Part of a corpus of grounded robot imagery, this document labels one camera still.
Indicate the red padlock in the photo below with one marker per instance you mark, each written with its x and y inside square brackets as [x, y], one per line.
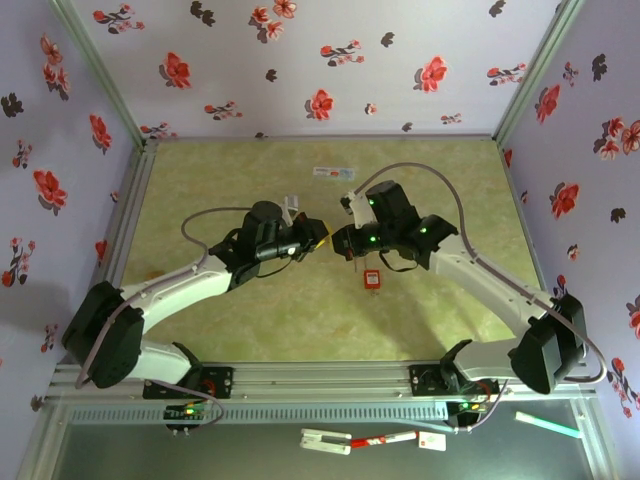
[371, 280]

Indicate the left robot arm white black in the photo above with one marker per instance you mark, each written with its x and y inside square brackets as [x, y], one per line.
[170, 285]

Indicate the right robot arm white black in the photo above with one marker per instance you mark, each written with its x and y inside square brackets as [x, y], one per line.
[480, 280]

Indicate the white printed sticker label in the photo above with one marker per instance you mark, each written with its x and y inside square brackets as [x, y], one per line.
[334, 173]

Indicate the red white marker pen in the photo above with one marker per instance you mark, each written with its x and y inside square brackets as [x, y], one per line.
[380, 440]

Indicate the white card red logo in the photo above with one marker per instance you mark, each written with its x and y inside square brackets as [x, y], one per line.
[432, 441]

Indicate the white green stick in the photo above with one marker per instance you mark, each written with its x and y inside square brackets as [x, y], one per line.
[550, 425]

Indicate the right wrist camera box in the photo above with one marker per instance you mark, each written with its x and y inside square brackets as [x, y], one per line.
[361, 210]

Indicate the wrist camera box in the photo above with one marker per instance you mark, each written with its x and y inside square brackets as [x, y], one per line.
[361, 210]
[291, 204]

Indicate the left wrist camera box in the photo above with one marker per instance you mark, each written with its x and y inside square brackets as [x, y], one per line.
[291, 204]

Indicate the thin aluminium table rail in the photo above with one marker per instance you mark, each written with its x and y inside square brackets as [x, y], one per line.
[320, 137]

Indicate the aluminium side rail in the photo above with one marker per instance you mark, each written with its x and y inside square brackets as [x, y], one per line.
[135, 190]
[518, 200]

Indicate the wide aluminium base rail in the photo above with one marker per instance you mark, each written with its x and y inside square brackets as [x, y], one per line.
[320, 380]

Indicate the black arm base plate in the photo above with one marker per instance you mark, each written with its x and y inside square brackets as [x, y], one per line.
[422, 382]
[222, 385]

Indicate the white plastic bracket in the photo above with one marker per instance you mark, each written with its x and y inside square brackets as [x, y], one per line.
[312, 442]

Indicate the aluminium corner post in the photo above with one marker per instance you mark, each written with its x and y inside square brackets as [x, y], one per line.
[100, 75]
[537, 70]

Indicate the aluminium frame leg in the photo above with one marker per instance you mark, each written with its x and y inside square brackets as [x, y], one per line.
[600, 450]
[40, 462]

